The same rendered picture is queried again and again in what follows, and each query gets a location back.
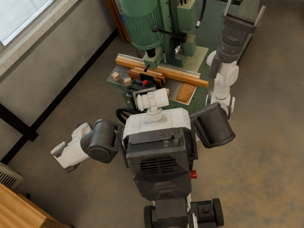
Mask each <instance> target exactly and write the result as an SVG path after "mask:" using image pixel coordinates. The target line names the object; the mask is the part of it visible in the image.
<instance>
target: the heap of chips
mask: <svg viewBox="0 0 304 228"><path fill-rule="evenodd" d="M195 88H196V86H194V85H191V84H187V83H182V85H181V87H180V89H179V91H178V93H177V95H176V97H175V99H174V100H176V101H179V102H182V103H186V104H188V103H189V100H190V98H191V96H192V94H193V92H194V90H195Z"/></svg>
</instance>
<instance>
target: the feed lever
mask: <svg viewBox="0 0 304 228"><path fill-rule="evenodd" d="M151 30H152V32H154V33H157V32H161V33H165V34H168V35H171V36H174V37H176V41H177V42H180V43H185V42H186V39H187V33H184V32H178V33H177V34H174V33H170V32H168V31H165V30H162V29H159V27H158V26H157V25H153V26H152V28H151Z"/></svg>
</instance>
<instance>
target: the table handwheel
mask: <svg viewBox="0 0 304 228"><path fill-rule="evenodd" d="M124 112H128V113H131V114H134V115H135V114H141V113H140V111H136V110H134V109H131V108H127V107H120V108H117V109H116V116H117V117H118V119H119V120H120V121H121V122H122V123H123V124H124V125H126V120H125V119H124V118H123V117H122V116H121V114H122V115H123V116H125V117H127V118H129V117H130V116H128V115H126V114H125V113H124Z"/></svg>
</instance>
